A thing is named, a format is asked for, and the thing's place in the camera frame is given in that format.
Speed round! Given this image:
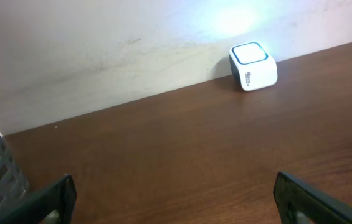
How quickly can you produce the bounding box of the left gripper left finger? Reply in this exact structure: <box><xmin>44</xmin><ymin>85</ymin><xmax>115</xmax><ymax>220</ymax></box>
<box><xmin>0</xmin><ymin>174</ymin><xmax>77</xmax><ymax>224</ymax></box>

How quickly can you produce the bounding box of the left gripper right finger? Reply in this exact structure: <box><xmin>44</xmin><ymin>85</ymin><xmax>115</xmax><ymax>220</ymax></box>
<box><xmin>273</xmin><ymin>172</ymin><xmax>352</xmax><ymax>224</ymax></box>

